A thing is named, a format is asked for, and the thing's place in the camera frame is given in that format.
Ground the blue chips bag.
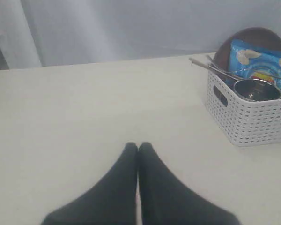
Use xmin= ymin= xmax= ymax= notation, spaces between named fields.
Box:
xmin=228 ymin=39 xmax=281 ymax=90

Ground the stainless steel knife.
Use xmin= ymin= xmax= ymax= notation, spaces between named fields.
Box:
xmin=207 ymin=65 xmax=281 ymax=80

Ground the wooden chopstick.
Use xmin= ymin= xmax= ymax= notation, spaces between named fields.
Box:
xmin=189 ymin=58 xmax=243 ymax=81
xmin=206 ymin=55 xmax=242 ymax=81

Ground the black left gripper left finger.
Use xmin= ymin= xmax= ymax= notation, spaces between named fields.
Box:
xmin=42 ymin=142 xmax=138 ymax=225

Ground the white perforated plastic basket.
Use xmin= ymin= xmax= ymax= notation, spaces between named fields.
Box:
xmin=206 ymin=72 xmax=281 ymax=147

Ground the stainless steel cup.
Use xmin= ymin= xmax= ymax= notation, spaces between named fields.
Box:
xmin=233 ymin=79 xmax=281 ymax=102

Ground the brown round plate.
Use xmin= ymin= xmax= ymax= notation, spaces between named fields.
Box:
xmin=214 ymin=27 xmax=281 ymax=70

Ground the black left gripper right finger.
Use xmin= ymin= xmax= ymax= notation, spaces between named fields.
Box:
xmin=138 ymin=142 xmax=237 ymax=225

